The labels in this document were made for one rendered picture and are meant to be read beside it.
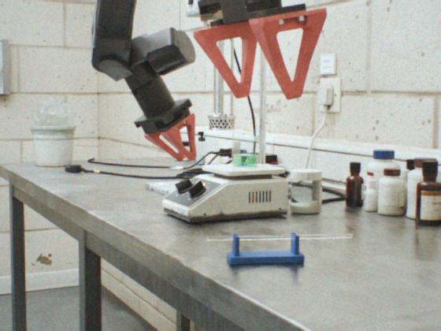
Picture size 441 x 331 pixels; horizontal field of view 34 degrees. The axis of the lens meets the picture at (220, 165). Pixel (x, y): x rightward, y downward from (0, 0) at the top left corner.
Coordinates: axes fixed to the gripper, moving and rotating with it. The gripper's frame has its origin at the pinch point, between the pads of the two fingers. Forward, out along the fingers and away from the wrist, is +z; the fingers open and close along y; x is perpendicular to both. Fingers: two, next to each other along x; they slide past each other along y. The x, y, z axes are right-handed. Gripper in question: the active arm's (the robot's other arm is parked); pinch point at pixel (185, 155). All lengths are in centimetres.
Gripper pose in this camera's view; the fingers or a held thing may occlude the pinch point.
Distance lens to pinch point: 124.3
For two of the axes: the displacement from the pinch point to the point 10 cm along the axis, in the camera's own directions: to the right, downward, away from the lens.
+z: 4.5, 8.4, 3.0
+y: -5.9, 0.3, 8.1
